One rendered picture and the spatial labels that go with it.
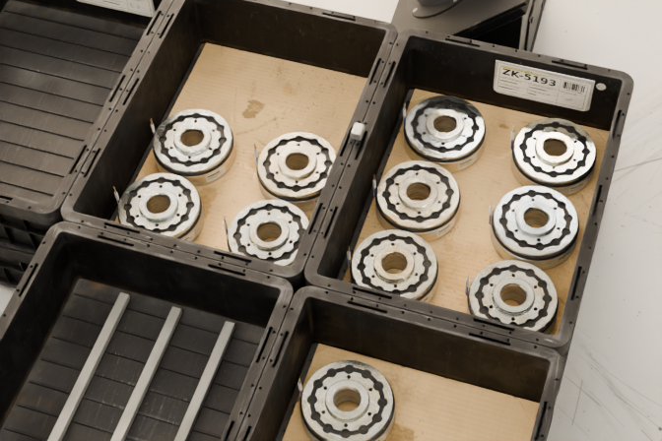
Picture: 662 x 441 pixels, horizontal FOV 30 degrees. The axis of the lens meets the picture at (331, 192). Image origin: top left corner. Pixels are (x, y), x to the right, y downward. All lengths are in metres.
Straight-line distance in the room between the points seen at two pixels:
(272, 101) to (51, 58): 0.32
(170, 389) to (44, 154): 0.39
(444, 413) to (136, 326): 0.38
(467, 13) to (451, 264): 0.38
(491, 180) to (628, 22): 0.47
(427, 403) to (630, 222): 0.45
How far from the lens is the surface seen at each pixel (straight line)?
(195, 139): 1.61
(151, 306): 1.49
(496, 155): 1.59
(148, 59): 1.59
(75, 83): 1.72
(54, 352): 1.49
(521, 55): 1.56
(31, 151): 1.66
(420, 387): 1.41
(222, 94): 1.67
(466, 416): 1.40
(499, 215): 1.50
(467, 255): 1.50
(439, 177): 1.52
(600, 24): 1.93
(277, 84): 1.67
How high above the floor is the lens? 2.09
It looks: 55 degrees down
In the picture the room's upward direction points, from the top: 5 degrees counter-clockwise
